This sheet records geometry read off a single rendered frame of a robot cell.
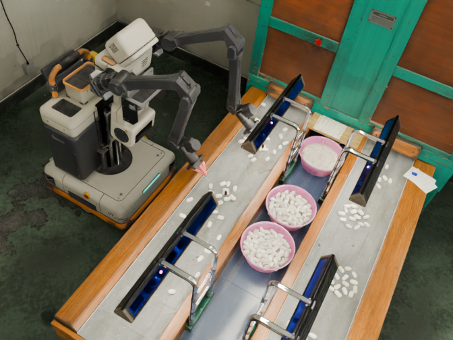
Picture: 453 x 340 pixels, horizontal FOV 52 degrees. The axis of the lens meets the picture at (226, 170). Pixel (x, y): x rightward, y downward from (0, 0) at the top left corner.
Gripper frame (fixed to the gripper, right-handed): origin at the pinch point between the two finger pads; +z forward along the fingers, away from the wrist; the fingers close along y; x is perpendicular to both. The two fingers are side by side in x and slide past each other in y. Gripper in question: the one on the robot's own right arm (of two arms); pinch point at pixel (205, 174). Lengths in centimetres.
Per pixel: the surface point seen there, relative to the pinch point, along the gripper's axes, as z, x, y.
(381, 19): -10, -80, 85
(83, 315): 1, 8, -89
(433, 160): 79, -67, 86
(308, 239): 50, -36, -3
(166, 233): 5.9, 5.5, -36.3
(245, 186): 19.5, -6.8, 10.6
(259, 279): 47, -22, -30
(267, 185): 25.9, -15.7, 16.0
